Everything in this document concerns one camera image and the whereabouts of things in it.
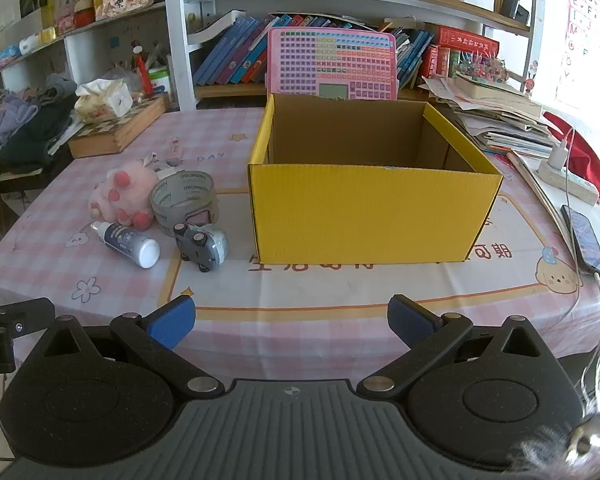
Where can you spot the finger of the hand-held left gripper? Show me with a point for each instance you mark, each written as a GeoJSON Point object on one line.
{"type": "Point", "coordinates": [25, 315]}

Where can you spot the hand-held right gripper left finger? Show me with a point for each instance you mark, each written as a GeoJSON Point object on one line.
{"type": "Point", "coordinates": [172, 322]}

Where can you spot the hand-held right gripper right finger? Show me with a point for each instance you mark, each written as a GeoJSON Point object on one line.
{"type": "Point", "coordinates": [410, 322]}

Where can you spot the grey toy car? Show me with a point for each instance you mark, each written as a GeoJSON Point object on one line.
{"type": "Point", "coordinates": [205, 247]}

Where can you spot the white squeeze bottle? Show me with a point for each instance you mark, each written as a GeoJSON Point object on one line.
{"type": "Point", "coordinates": [127, 242]}

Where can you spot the silver tape roll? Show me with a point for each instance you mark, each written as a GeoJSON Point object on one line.
{"type": "Point", "coordinates": [161, 209]}

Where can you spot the yellow cardboard box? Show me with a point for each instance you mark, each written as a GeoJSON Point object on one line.
{"type": "Point", "coordinates": [370, 210]}

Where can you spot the pink plush toy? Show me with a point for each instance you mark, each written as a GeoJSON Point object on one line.
{"type": "Point", "coordinates": [125, 195]}

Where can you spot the small white plug adapter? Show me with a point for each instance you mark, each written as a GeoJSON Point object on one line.
{"type": "Point", "coordinates": [171, 165]}

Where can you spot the small pink plastic case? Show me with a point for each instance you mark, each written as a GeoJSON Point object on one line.
{"type": "Point", "coordinates": [173, 146]}

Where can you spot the pink checked tablecloth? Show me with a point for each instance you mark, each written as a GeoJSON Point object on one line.
{"type": "Point", "coordinates": [305, 290]}

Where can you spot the dark wooden side table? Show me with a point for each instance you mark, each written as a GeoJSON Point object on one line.
{"type": "Point", "coordinates": [30, 175]}

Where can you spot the pile of clothes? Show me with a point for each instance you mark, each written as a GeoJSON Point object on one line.
{"type": "Point", "coordinates": [30, 125]}

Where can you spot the black smartphone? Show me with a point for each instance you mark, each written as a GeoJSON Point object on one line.
{"type": "Point", "coordinates": [585, 242]}

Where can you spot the wooden chess box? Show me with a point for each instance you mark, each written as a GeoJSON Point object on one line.
{"type": "Point", "coordinates": [115, 135]}

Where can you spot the white power strip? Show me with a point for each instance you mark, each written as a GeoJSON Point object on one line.
{"type": "Point", "coordinates": [570, 185]}

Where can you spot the grey furry cuff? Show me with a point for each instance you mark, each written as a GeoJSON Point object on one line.
{"type": "Point", "coordinates": [595, 430]}

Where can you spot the white phone charger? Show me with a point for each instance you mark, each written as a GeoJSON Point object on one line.
{"type": "Point", "coordinates": [557, 157]}

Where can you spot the floral tissue pack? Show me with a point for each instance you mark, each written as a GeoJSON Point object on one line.
{"type": "Point", "coordinates": [102, 102]}

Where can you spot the stack of papers and books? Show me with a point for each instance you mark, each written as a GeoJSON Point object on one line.
{"type": "Point", "coordinates": [500, 110]}

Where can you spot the green and white jar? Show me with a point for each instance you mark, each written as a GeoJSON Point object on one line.
{"type": "Point", "coordinates": [160, 82]}

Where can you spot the red cloth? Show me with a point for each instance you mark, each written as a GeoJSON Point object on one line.
{"type": "Point", "coordinates": [595, 160]}

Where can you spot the red and white bottle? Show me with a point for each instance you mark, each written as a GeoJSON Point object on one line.
{"type": "Point", "coordinates": [144, 77]}

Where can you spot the blue wipes pack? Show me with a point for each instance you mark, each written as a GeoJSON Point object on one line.
{"type": "Point", "coordinates": [6, 56]}

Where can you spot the row of colourful books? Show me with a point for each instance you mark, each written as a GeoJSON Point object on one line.
{"type": "Point", "coordinates": [230, 55]}

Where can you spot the pink learning tablet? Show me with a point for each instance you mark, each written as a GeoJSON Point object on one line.
{"type": "Point", "coordinates": [330, 60]}

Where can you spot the white bookshelf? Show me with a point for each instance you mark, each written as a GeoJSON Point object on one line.
{"type": "Point", "coordinates": [177, 35]}

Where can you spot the red book set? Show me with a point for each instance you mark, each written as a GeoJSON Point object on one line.
{"type": "Point", "coordinates": [467, 40]}

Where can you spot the red toy jar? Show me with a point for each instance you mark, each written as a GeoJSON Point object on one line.
{"type": "Point", "coordinates": [83, 12]}

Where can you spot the small black box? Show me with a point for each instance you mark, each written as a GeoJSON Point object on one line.
{"type": "Point", "coordinates": [510, 4]}

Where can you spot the alphabet wall poster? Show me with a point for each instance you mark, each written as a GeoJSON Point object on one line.
{"type": "Point", "coordinates": [585, 35]}

